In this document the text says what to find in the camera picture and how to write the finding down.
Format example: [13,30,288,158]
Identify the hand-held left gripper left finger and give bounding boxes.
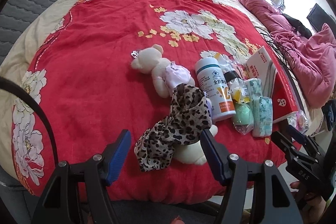
[31,129,132,224]

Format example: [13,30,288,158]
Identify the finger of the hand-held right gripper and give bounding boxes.
[271,131,322,170]
[287,124,327,159]

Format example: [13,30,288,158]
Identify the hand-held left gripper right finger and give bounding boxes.
[200,128,302,224]

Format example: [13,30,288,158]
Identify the clear bag brown contents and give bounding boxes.
[295,110,309,134]

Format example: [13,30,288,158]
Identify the cream plush toy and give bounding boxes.
[172,124,219,166]

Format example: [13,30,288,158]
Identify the pale green tissue pack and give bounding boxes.
[244,78,263,109]
[251,95,273,138]

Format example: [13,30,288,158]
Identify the green egg sponge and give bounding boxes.
[232,100,256,136]

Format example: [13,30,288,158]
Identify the leopard print scarf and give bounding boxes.
[134,84,213,172]

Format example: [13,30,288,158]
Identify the white teddy bear purple dress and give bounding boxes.
[130,44,195,99]

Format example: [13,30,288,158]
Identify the person's right hand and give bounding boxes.
[290,181,331,214]

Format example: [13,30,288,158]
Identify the blue jeans pile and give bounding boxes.
[321,102,336,133]

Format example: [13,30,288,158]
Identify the pink comforter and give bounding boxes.
[236,0,336,109]

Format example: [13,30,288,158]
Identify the white bottle orange label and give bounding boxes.
[194,56,237,123]

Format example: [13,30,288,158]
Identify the red floral blanket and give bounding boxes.
[12,0,300,205]

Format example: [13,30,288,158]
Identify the bagged black cap dropper bottle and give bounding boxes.
[218,54,253,106]

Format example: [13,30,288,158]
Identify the black garment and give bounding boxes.
[282,13,313,39]

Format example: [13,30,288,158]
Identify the black monitor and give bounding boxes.
[306,3,333,33]

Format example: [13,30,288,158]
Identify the thick black gripper cable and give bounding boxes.
[0,76,59,163]

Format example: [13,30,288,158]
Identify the thin black cable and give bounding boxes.
[253,26,303,83]

